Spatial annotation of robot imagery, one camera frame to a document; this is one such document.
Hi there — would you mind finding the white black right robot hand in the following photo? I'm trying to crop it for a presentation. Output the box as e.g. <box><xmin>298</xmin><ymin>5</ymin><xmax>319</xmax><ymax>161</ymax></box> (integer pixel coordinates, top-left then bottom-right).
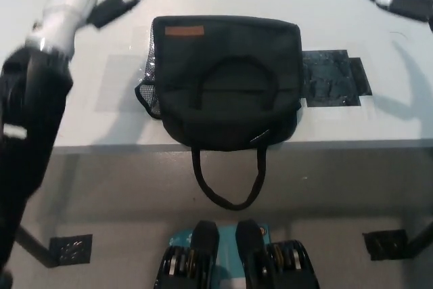
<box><xmin>350</xmin><ymin>0</ymin><xmax>430</xmax><ymax>25</ymax></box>

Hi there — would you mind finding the black soft travel bag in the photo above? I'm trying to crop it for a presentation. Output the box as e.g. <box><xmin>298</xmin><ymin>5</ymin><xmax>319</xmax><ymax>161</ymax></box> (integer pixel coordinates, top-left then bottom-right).
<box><xmin>134</xmin><ymin>15</ymin><xmax>302</xmax><ymax>211</ymax></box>

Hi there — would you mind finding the large black tape patch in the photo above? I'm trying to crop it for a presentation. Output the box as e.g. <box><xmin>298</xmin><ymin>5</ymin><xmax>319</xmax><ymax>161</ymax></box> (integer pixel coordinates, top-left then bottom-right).
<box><xmin>300</xmin><ymin>49</ymin><xmax>362</xmax><ymax>108</ymax></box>

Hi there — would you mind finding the black table leg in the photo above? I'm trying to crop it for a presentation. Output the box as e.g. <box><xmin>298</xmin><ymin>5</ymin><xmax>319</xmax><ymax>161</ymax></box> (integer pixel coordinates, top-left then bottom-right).
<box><xmin>409</xmin><ymin>217</ymin><xmax>433</xmax><ymax>260</ymax></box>
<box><xmin>16</xmin><ymin>226</ymin><xmax>59</xmax><ymax>269</ymax></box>

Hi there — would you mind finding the black taped floor plate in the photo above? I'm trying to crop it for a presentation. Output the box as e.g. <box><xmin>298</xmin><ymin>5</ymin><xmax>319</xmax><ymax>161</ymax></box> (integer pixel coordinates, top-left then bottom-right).
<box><xmin>49</xmin><ymin>234</ymin><xmax>93</xmax><ymax>267</ymax></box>
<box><xmin>362</xmin><ymin>229</ymin><xmax>412</xmax><ymax>262</ymax></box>

